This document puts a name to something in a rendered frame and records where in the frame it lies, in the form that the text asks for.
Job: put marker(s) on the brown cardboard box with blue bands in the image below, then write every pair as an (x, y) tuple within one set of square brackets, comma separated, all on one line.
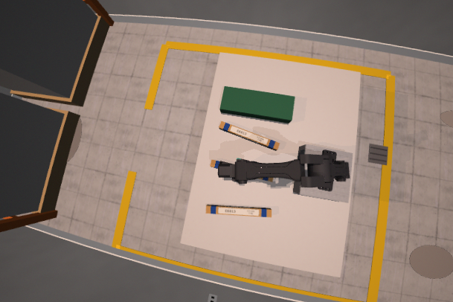
[(216, 164)]

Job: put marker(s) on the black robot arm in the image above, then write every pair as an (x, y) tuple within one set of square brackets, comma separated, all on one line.
[(323, 169)]

